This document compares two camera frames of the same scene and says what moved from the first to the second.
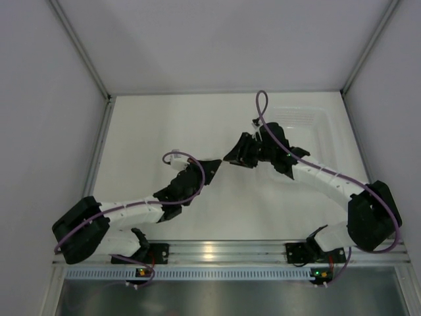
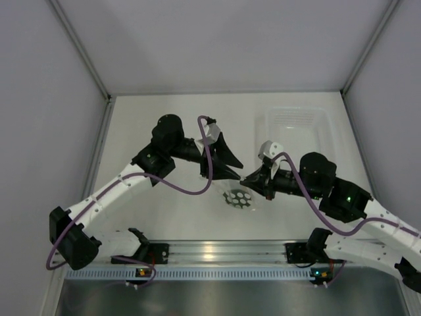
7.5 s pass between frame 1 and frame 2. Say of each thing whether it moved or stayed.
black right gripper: moved
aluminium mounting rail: stayed
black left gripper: moved
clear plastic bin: stayed
